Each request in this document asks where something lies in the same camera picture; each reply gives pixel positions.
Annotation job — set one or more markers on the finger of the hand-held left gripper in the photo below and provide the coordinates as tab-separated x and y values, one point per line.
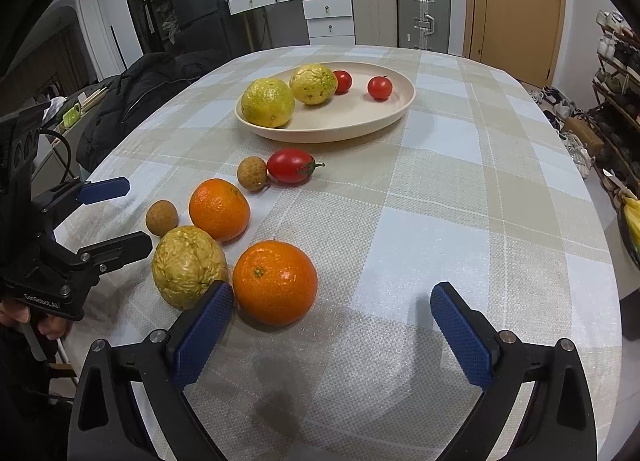
105	188
117	247

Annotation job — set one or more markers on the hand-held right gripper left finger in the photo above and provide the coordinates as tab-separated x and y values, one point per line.
205	336

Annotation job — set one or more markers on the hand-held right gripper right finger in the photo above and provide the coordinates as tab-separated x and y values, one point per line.
462	336

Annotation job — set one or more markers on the brown longan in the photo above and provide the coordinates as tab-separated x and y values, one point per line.
161	217
252	172

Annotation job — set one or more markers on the wrinkled yellow passion fruit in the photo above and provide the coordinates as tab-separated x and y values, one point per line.
189	266

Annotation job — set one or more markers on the mandarin orange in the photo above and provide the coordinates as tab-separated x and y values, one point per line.
219	209
275	282

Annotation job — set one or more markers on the yellow green guava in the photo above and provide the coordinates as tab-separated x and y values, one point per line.
267	102

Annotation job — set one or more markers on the red cherry tomato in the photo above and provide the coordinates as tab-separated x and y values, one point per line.
379	88
343	82
290	166

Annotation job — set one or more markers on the pale yellow guava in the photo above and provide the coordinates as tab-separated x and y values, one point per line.
313	84

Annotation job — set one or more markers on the cream round plate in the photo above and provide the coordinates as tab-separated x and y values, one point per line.
345	113

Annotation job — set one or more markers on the person's left forearm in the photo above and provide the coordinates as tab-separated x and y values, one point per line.
22	401

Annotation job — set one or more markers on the black jacket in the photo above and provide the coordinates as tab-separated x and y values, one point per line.
140	96

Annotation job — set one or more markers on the small cardboard box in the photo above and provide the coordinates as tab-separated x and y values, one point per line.
582	136

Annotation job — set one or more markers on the scattered loose shoes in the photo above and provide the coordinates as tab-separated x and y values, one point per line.
560	111

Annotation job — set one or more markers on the wooden shoe rack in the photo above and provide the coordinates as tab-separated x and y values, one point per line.
612	101

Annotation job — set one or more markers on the white desk with drawers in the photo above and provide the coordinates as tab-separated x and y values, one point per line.
325	8

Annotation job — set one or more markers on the beige suitcase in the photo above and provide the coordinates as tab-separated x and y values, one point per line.
372	8

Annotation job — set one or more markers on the shoe rack with shoes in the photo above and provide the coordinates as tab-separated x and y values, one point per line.
622	56

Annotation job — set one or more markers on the silver suitcase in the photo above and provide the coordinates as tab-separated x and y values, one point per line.
424	11

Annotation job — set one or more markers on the wooden door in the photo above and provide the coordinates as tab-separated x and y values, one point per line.
520	6

